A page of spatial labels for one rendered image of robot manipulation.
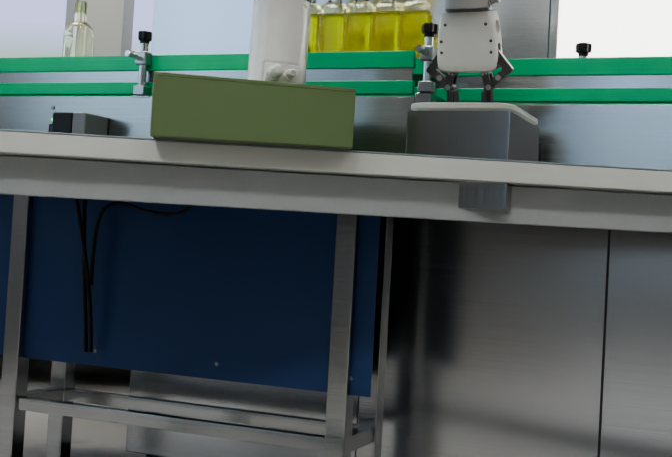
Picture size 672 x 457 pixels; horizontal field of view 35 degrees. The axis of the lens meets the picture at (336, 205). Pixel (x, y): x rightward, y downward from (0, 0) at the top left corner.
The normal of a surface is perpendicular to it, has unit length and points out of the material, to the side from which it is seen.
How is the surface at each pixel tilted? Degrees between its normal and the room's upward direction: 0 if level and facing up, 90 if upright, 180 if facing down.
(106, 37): 90
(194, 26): 90
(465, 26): 106
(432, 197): 90
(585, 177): 90
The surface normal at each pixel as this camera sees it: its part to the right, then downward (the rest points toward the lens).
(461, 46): -0.40, 0.24
